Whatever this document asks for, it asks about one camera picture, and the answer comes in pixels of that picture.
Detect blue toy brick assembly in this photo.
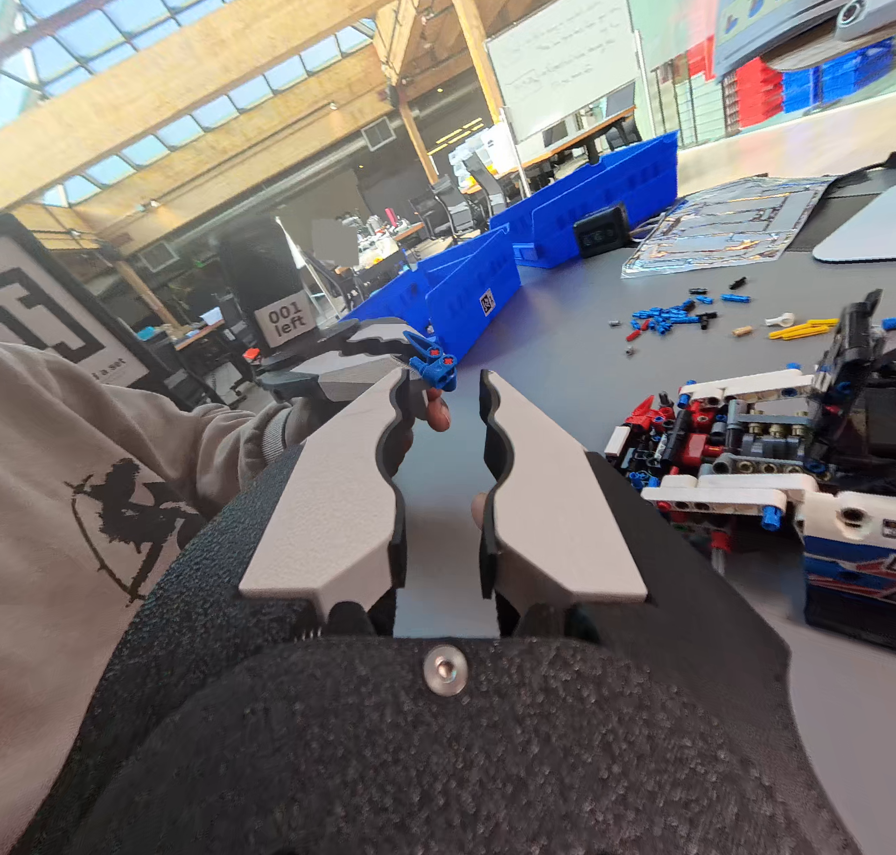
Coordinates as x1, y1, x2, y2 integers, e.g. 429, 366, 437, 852
405, 330, 460, 391

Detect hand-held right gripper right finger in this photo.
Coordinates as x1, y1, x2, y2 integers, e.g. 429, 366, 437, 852
477, 369, 650, 635

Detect black charging dock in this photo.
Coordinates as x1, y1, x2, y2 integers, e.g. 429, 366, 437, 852
574, 203, 633, 260

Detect person's left forearm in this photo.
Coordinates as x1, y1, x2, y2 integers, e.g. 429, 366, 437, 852
168, 396, 330, 513

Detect shiny sticker sheet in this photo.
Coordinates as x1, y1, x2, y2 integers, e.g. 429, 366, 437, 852
622, 176, 838, 279

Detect toy brick car model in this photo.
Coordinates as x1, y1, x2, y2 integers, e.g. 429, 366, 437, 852
605, 288, 896, 649

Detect whiteboard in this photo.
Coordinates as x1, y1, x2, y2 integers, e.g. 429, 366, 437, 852
486, 0, 642, 144

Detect pile of small brick pins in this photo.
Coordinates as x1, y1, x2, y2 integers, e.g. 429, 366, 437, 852
609, 276, 754, 356

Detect person's beige hoodie torso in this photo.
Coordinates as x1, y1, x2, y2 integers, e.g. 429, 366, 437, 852
0, 341, 281, 835

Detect blue bin with square label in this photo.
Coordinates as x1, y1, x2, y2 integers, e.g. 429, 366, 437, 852
343, 225, 523, 368

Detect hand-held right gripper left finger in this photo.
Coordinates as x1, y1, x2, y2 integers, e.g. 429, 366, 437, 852
238, 367, 414, 621

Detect wall of coloured storage bins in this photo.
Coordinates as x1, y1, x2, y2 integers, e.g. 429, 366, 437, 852
721, 36, 896, 132

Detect white flat stand base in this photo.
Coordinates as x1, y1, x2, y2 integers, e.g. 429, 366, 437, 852
812, 190, 896, 265

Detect yellow brick beam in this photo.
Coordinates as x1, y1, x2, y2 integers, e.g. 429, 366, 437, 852
769, 318, 840, 342

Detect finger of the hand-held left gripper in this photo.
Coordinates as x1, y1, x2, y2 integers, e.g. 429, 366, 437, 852
293, 353, 414, 403
343, 325, 424, 366

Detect grey desk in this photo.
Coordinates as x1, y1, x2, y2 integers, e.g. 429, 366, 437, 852
308, 127, 896, 855

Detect framed white sign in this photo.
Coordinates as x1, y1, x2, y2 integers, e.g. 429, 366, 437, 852
0, 213, 152, 389

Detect long blue plastic bin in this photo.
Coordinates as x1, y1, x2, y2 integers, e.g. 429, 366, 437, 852
489, 131, 680, 269

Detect instruction booklet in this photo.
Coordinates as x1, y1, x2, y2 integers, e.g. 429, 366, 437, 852
714, 0, 896, 81

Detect black office chair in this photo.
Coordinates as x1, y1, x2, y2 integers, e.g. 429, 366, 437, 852
462, 152, 509, 217
210, 288, 261, 408
409, 173, 463, 242

